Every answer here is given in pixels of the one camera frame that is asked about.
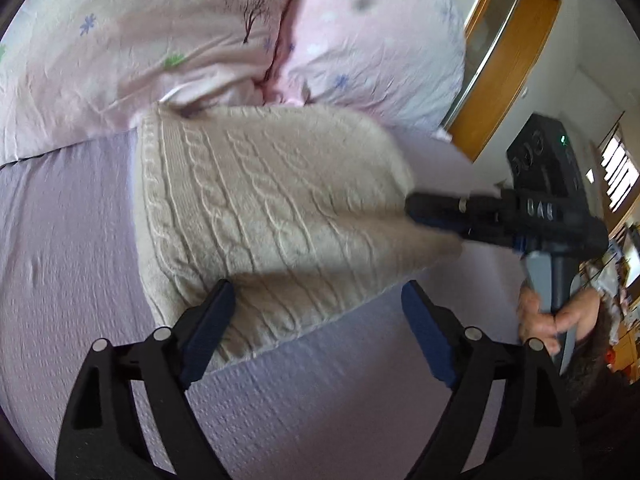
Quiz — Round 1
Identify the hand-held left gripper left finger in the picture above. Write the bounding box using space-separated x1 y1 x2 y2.
55 280 236 480

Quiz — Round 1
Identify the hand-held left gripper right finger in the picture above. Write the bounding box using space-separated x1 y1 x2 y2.
401 280 583 480

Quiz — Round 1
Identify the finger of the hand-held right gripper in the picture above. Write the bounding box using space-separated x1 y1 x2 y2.
405 192 521 252

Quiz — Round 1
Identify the cream cable-knit sweater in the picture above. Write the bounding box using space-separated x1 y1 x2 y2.
135 101 463 365

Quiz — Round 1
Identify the person's right forearm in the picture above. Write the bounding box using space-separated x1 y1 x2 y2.
562 290 640 480

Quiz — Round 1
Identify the person's right hand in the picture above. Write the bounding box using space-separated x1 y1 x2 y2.
516 272 603 357

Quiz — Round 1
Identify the window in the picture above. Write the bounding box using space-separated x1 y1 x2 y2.
597 125 640 216

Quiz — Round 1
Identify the wooden headboard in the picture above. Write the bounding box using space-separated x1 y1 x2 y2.
407 0 561 163

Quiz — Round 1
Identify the pink floral pillow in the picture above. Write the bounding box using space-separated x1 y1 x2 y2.
265 0 468 133

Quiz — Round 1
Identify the pink floral quilt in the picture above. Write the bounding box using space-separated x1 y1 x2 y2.
0 0 306 165

